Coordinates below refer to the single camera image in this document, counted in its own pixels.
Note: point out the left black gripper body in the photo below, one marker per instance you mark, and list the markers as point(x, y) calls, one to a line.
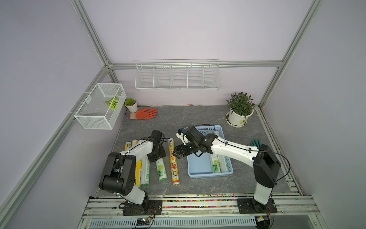
point(156, 155)

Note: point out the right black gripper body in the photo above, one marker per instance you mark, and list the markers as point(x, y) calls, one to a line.
point(189, 147)

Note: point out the green grape wrap roll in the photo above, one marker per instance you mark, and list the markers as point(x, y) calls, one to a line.
point(162, 174)
point(145, 172)

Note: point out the light blue plastic basket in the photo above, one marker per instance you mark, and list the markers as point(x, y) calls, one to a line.
point(201, 167)

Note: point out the yellow red wrap roll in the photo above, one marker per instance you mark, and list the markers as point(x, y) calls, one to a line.
point(173, 163)

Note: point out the white green wrap roll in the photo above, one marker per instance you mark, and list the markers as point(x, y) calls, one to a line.
point(215, 164)
point(223, 164)

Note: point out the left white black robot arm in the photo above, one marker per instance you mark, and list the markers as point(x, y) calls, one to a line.
point(118, 174)

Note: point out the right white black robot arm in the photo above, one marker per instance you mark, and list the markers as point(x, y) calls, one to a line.
point(262, 159)

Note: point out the red rubber glove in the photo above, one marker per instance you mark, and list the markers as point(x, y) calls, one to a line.
point(144, 114)

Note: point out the small potted succulent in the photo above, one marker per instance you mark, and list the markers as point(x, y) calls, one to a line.
point(131, 105)

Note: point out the large potted green plant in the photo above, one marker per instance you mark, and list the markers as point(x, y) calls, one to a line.
point(241, 108)

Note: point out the green rubber glove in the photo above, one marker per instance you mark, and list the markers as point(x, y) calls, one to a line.
point(256, 143)

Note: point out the green leaf toy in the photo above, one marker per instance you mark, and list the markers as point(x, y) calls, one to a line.
point(112, 103)

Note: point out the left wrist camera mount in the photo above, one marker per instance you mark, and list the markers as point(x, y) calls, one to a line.
point(181, 135)

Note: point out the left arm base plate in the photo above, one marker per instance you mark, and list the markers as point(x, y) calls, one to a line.
point(148, 207)

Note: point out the white mesh wall basket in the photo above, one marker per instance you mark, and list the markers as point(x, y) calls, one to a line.
point(94, 113)

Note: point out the white wire wall shelf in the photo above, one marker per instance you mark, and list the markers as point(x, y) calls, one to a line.
point(194, 74)

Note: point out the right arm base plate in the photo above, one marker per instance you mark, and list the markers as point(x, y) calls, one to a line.
point(251, 206)

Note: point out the white slotted cable duct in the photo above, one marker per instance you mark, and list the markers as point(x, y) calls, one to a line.
point(171, 222)

